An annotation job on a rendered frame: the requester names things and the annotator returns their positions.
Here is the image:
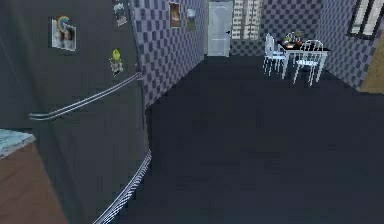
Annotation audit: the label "white paper fridge note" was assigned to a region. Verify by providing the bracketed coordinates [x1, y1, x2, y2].
[112, 0, 129, 27]

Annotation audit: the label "white room door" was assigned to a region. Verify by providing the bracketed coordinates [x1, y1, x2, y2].
[207, 0, 234, 58]

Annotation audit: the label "white chair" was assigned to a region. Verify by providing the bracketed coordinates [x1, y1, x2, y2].
[292, 39, 325, 87]
[262, 32, 289, 77]

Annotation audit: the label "dark framed window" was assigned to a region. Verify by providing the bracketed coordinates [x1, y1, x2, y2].
[346, 0, 384, 41]

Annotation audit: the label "brown cupboard with pale worktop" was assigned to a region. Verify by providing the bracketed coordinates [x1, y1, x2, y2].
[0, 129, 69, 224]

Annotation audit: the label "rainbow photo fridge magnet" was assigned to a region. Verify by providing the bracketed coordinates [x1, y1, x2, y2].
[50, 14, 78, 52]

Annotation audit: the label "dark grey fridge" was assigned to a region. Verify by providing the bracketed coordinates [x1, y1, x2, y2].
[0, 0, 153, 224]

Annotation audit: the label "green and white wall picture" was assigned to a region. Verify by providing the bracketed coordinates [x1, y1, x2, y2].
[186, 8, 197, 33]

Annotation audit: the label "yellow headed fridge magnet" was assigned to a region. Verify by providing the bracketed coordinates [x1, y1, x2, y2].
[108, 48, 124, 77]

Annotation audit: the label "black topped white table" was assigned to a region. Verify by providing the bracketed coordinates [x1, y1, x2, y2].
[276, 39, 332, 82]

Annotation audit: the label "orange framed wall picture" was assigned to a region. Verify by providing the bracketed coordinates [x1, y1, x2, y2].
[168, 1, 182, 29]

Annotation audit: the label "green items on table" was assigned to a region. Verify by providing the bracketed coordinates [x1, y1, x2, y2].
[281, 30, 305, 48]

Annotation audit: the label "silver fridge handle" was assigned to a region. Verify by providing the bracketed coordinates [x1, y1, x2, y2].
[28, 71, 143, 122]

